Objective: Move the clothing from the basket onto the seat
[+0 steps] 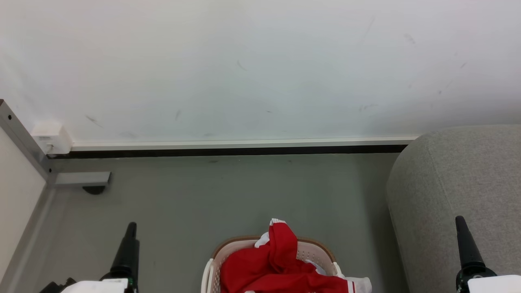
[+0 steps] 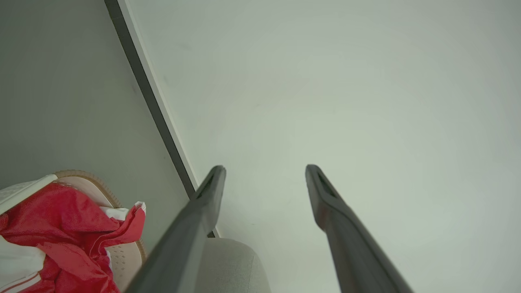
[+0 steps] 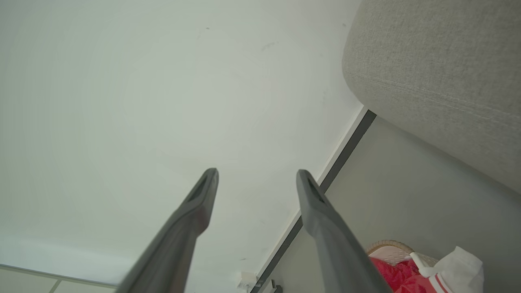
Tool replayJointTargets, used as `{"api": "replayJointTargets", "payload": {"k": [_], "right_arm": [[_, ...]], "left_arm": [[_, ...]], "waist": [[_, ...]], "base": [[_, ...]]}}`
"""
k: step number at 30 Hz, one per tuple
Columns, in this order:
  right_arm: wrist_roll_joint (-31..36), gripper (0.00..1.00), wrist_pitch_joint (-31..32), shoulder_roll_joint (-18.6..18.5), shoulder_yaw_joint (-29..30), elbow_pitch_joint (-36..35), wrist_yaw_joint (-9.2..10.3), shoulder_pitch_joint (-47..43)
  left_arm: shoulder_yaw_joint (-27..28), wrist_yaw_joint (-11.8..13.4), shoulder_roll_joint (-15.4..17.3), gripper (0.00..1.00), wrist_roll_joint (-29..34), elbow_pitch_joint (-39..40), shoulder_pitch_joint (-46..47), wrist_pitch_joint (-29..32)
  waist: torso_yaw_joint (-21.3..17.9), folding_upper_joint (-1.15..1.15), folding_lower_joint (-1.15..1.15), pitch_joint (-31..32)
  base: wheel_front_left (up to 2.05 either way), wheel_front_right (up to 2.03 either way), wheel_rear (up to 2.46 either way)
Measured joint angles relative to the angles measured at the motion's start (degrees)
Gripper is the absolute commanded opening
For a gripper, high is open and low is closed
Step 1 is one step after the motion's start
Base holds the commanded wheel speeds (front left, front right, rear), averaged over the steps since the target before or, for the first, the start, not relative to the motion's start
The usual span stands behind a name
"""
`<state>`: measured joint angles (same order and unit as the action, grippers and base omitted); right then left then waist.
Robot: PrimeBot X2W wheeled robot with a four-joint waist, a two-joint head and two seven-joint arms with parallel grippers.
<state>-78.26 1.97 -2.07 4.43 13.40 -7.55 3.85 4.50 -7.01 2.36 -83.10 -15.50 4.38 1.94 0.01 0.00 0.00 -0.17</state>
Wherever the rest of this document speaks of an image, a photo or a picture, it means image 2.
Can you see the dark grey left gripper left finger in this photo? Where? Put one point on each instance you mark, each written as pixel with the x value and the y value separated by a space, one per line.
pixel 185 240

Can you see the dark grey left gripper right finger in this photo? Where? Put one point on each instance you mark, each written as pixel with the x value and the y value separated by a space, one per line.
pixel 354 248

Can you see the red garment with white trim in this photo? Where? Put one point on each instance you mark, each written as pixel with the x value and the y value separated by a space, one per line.
pixel 61 228

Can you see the beige perforated laundry basket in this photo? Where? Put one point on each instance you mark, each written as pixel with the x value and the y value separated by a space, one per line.
pixel 124 260

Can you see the dark grey wall baseboard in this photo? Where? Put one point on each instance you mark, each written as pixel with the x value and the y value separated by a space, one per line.
pixel 150 97

